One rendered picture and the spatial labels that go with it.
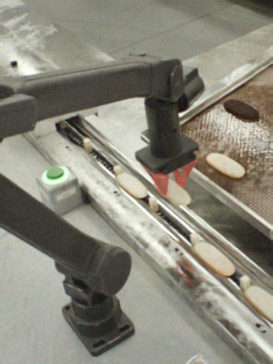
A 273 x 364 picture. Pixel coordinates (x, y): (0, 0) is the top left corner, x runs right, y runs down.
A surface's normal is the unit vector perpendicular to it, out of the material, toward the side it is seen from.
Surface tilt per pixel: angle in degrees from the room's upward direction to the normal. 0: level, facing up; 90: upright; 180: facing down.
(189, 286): 0
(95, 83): 87
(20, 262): 0
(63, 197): 90
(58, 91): 87
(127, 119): 0
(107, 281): 90
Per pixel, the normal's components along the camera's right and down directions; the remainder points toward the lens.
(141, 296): -0.13, -0.79
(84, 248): 0.75, 0.15
